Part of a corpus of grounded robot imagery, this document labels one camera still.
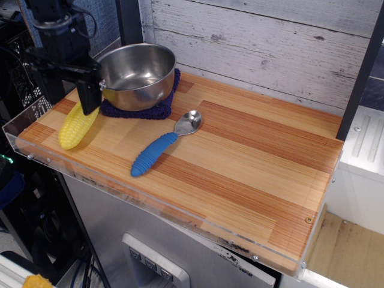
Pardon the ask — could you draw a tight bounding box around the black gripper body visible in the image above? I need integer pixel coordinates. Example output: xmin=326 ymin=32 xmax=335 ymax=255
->
xmin=28 ymin=17 xmax=101 ymax=83

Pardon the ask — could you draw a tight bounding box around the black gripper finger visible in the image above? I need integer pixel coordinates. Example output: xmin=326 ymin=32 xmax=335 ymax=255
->
xmin=76 ymin=77 xmax=105 ymax=116
xmin=35 ymin=71 xmax=65 ymax=104

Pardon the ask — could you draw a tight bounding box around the yellow plastic corn cob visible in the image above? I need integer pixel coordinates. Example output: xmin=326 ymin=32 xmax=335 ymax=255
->
xmin=58 ymin=102 xmax=100 ymax=150

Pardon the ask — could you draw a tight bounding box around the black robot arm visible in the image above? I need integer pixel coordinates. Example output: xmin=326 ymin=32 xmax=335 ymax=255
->
xmin=26 ymin=1 xmax=104 ymax=115

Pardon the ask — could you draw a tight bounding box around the black plastic crate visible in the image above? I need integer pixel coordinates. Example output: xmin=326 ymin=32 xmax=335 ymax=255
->
xmin=4 ymin=30 xmax=52 ymax=110

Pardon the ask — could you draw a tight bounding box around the stainless steel bowl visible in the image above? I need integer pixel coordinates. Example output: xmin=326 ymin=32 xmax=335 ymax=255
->
xmin=98 ymin=43 xmax=176 ymax=112

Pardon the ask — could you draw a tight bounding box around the blue fabric panel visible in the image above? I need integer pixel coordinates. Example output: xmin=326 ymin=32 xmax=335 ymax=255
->
xmin=18 ymin=0 xmax=120 ymax=58

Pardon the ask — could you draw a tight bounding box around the dark purple knitted cloth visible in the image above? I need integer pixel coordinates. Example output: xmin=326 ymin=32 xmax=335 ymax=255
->
xmin=100 ymin=68 xmax=181 ymax=120

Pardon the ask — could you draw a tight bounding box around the stainless steel toy fridge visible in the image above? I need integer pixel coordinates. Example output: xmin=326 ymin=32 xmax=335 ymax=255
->
xmin=64 ymin=176 xmax=280 ymax=287

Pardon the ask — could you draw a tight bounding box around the clear acrylic tray guard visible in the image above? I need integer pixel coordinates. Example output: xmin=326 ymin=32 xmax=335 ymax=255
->
xmin=5 ymin=72 xmax=343 ymax=277

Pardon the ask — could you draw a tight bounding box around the yellow object at bottom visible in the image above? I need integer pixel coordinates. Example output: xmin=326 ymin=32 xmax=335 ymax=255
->
xmin=22 ymin=274 xmax=53 ymax=288

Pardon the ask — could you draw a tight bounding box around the white plastic toy sink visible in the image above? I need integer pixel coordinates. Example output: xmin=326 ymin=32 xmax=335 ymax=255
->
xmin=325 ymin=106 xmax=383 ymax=234

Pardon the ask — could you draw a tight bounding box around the black vertical post left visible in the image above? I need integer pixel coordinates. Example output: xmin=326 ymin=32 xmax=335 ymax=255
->
xmin=116 ymin=0 xmax=143 ymax=46

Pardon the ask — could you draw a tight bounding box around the black vertical post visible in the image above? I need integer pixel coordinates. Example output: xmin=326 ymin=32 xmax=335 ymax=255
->
xmin=116 ymin=0 xmax=143 ymax=46
xmin=336 ymin=3 xmax=383 ymax=141

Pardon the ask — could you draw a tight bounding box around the blue handled metal spoon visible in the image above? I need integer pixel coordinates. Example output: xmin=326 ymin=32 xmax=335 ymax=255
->
xmin=131 ymin=110 xmax=202 ymax=177

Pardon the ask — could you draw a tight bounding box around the black vertical post right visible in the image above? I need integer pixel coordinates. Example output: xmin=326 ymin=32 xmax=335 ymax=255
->
xmin=336 ymin=3 xmax=383 ymax=141

